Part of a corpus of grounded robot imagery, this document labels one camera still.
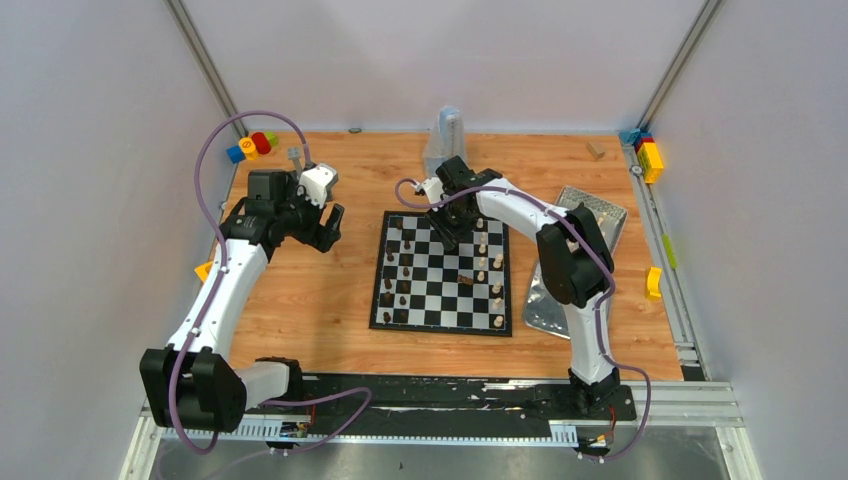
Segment black white chessboard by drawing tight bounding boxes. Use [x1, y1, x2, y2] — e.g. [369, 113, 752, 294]
[369, 211, 513, 337]

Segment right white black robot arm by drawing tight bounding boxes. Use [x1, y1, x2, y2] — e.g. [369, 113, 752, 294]
[415, 157, 620, 418]

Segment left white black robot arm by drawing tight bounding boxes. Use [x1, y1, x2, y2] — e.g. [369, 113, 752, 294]
[140, 163, 344, 433]

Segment grey lego tower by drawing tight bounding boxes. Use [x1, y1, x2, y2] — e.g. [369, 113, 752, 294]
[287, 147, 304, 172]

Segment colourful toy blocks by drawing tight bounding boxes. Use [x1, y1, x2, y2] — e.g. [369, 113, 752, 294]
[226, 131, 279, 164]

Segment yellow plastic triangle toy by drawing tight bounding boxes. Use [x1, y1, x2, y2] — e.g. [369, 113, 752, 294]
[194, 261, 214, 283]

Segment silver metal tray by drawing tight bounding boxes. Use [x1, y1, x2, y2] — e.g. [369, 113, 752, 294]
[522, 262, 570, 339]

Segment clear plastic container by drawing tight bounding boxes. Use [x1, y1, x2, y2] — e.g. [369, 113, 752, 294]
[555, 186, 628, 253]

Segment small wooden block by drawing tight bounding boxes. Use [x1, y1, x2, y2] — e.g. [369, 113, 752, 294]
[586, 142, 606, 160]

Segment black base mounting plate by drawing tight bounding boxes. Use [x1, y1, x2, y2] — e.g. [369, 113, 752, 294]
[263, 373, 637, 438]

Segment stacked lego bricks right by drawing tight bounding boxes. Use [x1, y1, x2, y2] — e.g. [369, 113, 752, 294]
[618, 129, 665, 184]

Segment yellow plastic piece right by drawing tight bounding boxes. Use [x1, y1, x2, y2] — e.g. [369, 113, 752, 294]
[645, 266, 663, 301]

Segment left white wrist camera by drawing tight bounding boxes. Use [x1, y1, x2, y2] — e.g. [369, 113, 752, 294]
[298, 163, 338, 208]

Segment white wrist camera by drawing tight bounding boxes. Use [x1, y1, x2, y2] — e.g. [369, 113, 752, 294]
[298, 163, 338, 208]
[415, 176, 445, 205]

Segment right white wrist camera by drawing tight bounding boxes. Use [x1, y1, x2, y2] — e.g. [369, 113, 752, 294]
[415, 176, 445, 205]

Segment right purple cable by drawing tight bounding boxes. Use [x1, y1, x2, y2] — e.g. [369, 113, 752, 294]
[394, 177, 653, 463]

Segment purple cable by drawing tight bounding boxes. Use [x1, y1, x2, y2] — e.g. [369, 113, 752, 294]
[166, 110, 374, 457]
[394, 177, 653, 463]

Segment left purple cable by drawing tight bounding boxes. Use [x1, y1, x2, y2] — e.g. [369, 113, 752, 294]
[166, 110, 374, 457]

